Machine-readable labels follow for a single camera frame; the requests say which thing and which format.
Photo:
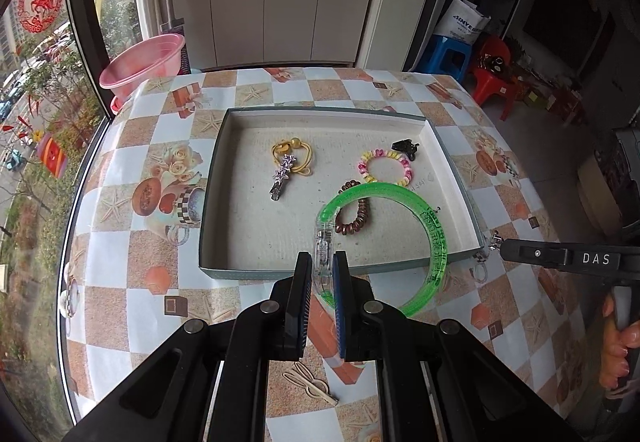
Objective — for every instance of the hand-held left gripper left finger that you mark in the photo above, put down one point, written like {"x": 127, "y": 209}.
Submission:
{"x": 300, "y": 317}

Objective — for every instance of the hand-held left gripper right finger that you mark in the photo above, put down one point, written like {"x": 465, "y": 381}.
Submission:
{"x": 341, "y": 317}

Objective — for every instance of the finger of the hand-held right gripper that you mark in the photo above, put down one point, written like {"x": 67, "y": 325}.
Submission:
{"x": 550, "y": 256}

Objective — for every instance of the grey-green shallow tray box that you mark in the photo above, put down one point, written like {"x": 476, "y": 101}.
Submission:
{"x": 250, "y": 222}

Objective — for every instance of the green translucent bangle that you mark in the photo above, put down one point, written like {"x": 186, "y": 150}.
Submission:
{"x": 435, "y": 242}

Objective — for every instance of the silver star hair clip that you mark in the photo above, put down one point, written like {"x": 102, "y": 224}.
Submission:
{"x": 280, "y": 179}

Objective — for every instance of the black claw hair clip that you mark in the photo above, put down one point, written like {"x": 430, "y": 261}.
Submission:
{"x": 404, "y": 146}

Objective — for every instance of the person's right hand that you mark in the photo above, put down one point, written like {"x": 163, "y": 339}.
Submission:
{"x": 614, "y": 357}

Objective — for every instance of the beige round basket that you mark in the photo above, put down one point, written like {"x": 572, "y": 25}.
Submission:
{"x": 600, "y": 202}

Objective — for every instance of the beige rabbit hair clip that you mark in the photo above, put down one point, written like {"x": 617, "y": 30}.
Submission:
{"x": 320, "y": 394}

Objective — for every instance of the red plastic chair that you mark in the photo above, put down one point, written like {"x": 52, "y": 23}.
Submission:
{"x": 492, "y": 81}

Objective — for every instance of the blue plastic stool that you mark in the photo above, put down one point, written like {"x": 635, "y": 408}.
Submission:
{"x": 450, "y": 54}

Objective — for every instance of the white printed bag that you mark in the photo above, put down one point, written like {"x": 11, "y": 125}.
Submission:
{"x": 460, "y": 21}

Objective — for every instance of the red plastic container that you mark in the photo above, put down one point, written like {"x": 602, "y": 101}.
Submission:
{"x": 116, "y": 105}

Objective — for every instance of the pink plastic basin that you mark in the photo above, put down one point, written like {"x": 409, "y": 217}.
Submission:
{"x": 150, "y": 66}

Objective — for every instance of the white cabinet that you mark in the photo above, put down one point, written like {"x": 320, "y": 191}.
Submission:
{"x": 280, "y": 21}

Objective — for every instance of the red horse window sticker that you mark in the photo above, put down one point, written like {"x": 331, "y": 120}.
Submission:
{"x": 39, "y": 1}

